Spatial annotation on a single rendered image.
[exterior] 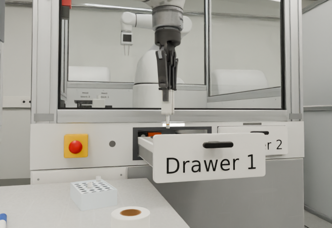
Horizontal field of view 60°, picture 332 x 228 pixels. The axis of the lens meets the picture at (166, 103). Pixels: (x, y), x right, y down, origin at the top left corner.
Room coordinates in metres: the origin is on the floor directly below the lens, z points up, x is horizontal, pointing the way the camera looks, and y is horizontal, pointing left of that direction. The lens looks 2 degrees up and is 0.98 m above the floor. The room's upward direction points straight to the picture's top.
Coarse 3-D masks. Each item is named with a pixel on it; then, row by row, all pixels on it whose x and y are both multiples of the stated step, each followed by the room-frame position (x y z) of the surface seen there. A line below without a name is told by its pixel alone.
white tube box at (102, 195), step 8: (72, 184) 0.73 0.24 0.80; (80, 184) 0.74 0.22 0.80; (96, 184) 0.74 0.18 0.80; (104, 184) 0.75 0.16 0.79; (72, 192) 0.73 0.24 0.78; (80, 192) 0.66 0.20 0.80; (88, 192) 0.67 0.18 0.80; (96, 192) 0.67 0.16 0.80; (104, 192) 0.67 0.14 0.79; (112, 192) 0.68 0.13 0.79; (80, 200) 0.66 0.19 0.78; (88, 200) 0.66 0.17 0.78; (96, 200) 0.67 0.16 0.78; (104, 200) 0.67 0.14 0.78; (112, 200) 0.68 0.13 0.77; (80, 208) 0.66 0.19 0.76; (88, 208) 0.66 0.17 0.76; (96, 208) 0.67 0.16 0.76
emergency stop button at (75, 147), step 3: (72, 141) 0.87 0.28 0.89; (75, 141) 0.87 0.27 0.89; (78, 141) 0.88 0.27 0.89; (69, 144) 0.87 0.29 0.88; (72, 144) 0.87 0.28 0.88; (75, 144) 0.87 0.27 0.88; (78, 144) 0.87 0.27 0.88; (81, 144) 0.88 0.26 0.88; (69, 147) 0.87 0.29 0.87; (72, 147) 0.87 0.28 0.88; (75, 147) 0.87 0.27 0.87; (78, 147) 0.87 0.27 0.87; (81, 147) 0.88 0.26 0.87; (72, 150) 0.87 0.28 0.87; (75, 150) 0.87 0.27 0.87; (78, 150) 0.87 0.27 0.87; (81, 150) 0.88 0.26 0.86; (75, 153) 0.88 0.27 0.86
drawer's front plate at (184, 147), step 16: (160, 144) 0.67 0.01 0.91; (176, 144) 0.68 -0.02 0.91; (192, 144) 0.69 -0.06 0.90; (240, 144) 0.72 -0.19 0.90; (256, 144) 0.73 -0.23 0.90; (160, 160) 0.67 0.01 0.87; (192, 160) 0.69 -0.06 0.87; (208, 160) 0.70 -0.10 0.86; (240, 160) 0.72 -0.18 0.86; (256, 160) 0.73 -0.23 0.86; (160, 176) 0.67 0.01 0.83; (176, 176) 0.68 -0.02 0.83; (192, 176) 0.69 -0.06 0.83; (208, 176) 0.70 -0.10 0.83; (224, 176) 0.71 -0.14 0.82; (240, 176) 0.72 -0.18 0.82; (256, 176) 0.73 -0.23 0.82
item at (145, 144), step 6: (138, 138) 0.99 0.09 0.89; (144, 138) 1.01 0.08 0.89; (150, 138) 1.02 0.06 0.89; (138, 144) 0.98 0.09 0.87; (144, 144) 0.89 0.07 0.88; (150, 144) 0.80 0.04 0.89; (138, 150) 0.98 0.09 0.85; (144, 150) 0.87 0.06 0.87; (150, 150) 0.80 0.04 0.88; (144, 156) 0.87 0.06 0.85; (150, 156) 0.79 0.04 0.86; (150, 162) 0.79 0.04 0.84
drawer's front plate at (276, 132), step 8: (224, 128) 1.06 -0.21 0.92; (232, 128) 1.07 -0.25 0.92; (240, 128) 1.07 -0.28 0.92; (248, 128) 1.08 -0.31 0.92; (256, 128) 1.09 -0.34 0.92; (264, 128) 1.10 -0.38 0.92; (272, 128) 1.11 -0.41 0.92; (280, 128) 1.12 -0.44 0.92; (272, 136) 1.11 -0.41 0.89; (280, 136) 1.12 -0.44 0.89; (272, 144) 1.11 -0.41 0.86; (272, 152) 1.11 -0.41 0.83; (280, 152) 1.12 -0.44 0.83
